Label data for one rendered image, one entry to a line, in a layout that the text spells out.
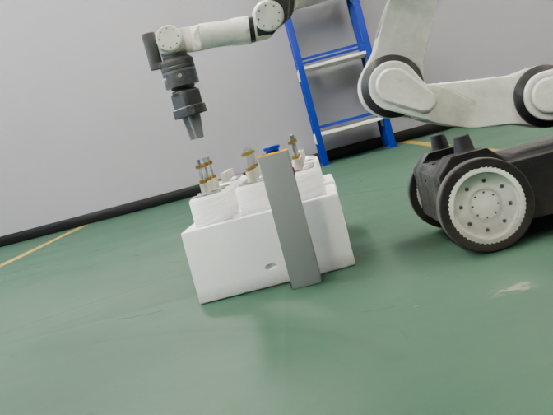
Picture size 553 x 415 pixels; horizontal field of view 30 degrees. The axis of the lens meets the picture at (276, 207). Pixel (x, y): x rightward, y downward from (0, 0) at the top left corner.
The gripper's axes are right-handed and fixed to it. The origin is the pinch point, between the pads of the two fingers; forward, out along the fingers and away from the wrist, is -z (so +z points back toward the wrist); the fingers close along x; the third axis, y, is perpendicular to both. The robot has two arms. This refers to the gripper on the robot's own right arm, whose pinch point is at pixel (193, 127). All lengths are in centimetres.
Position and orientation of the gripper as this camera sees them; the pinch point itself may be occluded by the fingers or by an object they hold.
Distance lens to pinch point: 267.9
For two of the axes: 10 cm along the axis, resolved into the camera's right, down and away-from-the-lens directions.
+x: -4.7, 0.6, 8.8
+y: -8.5, 2.6, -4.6
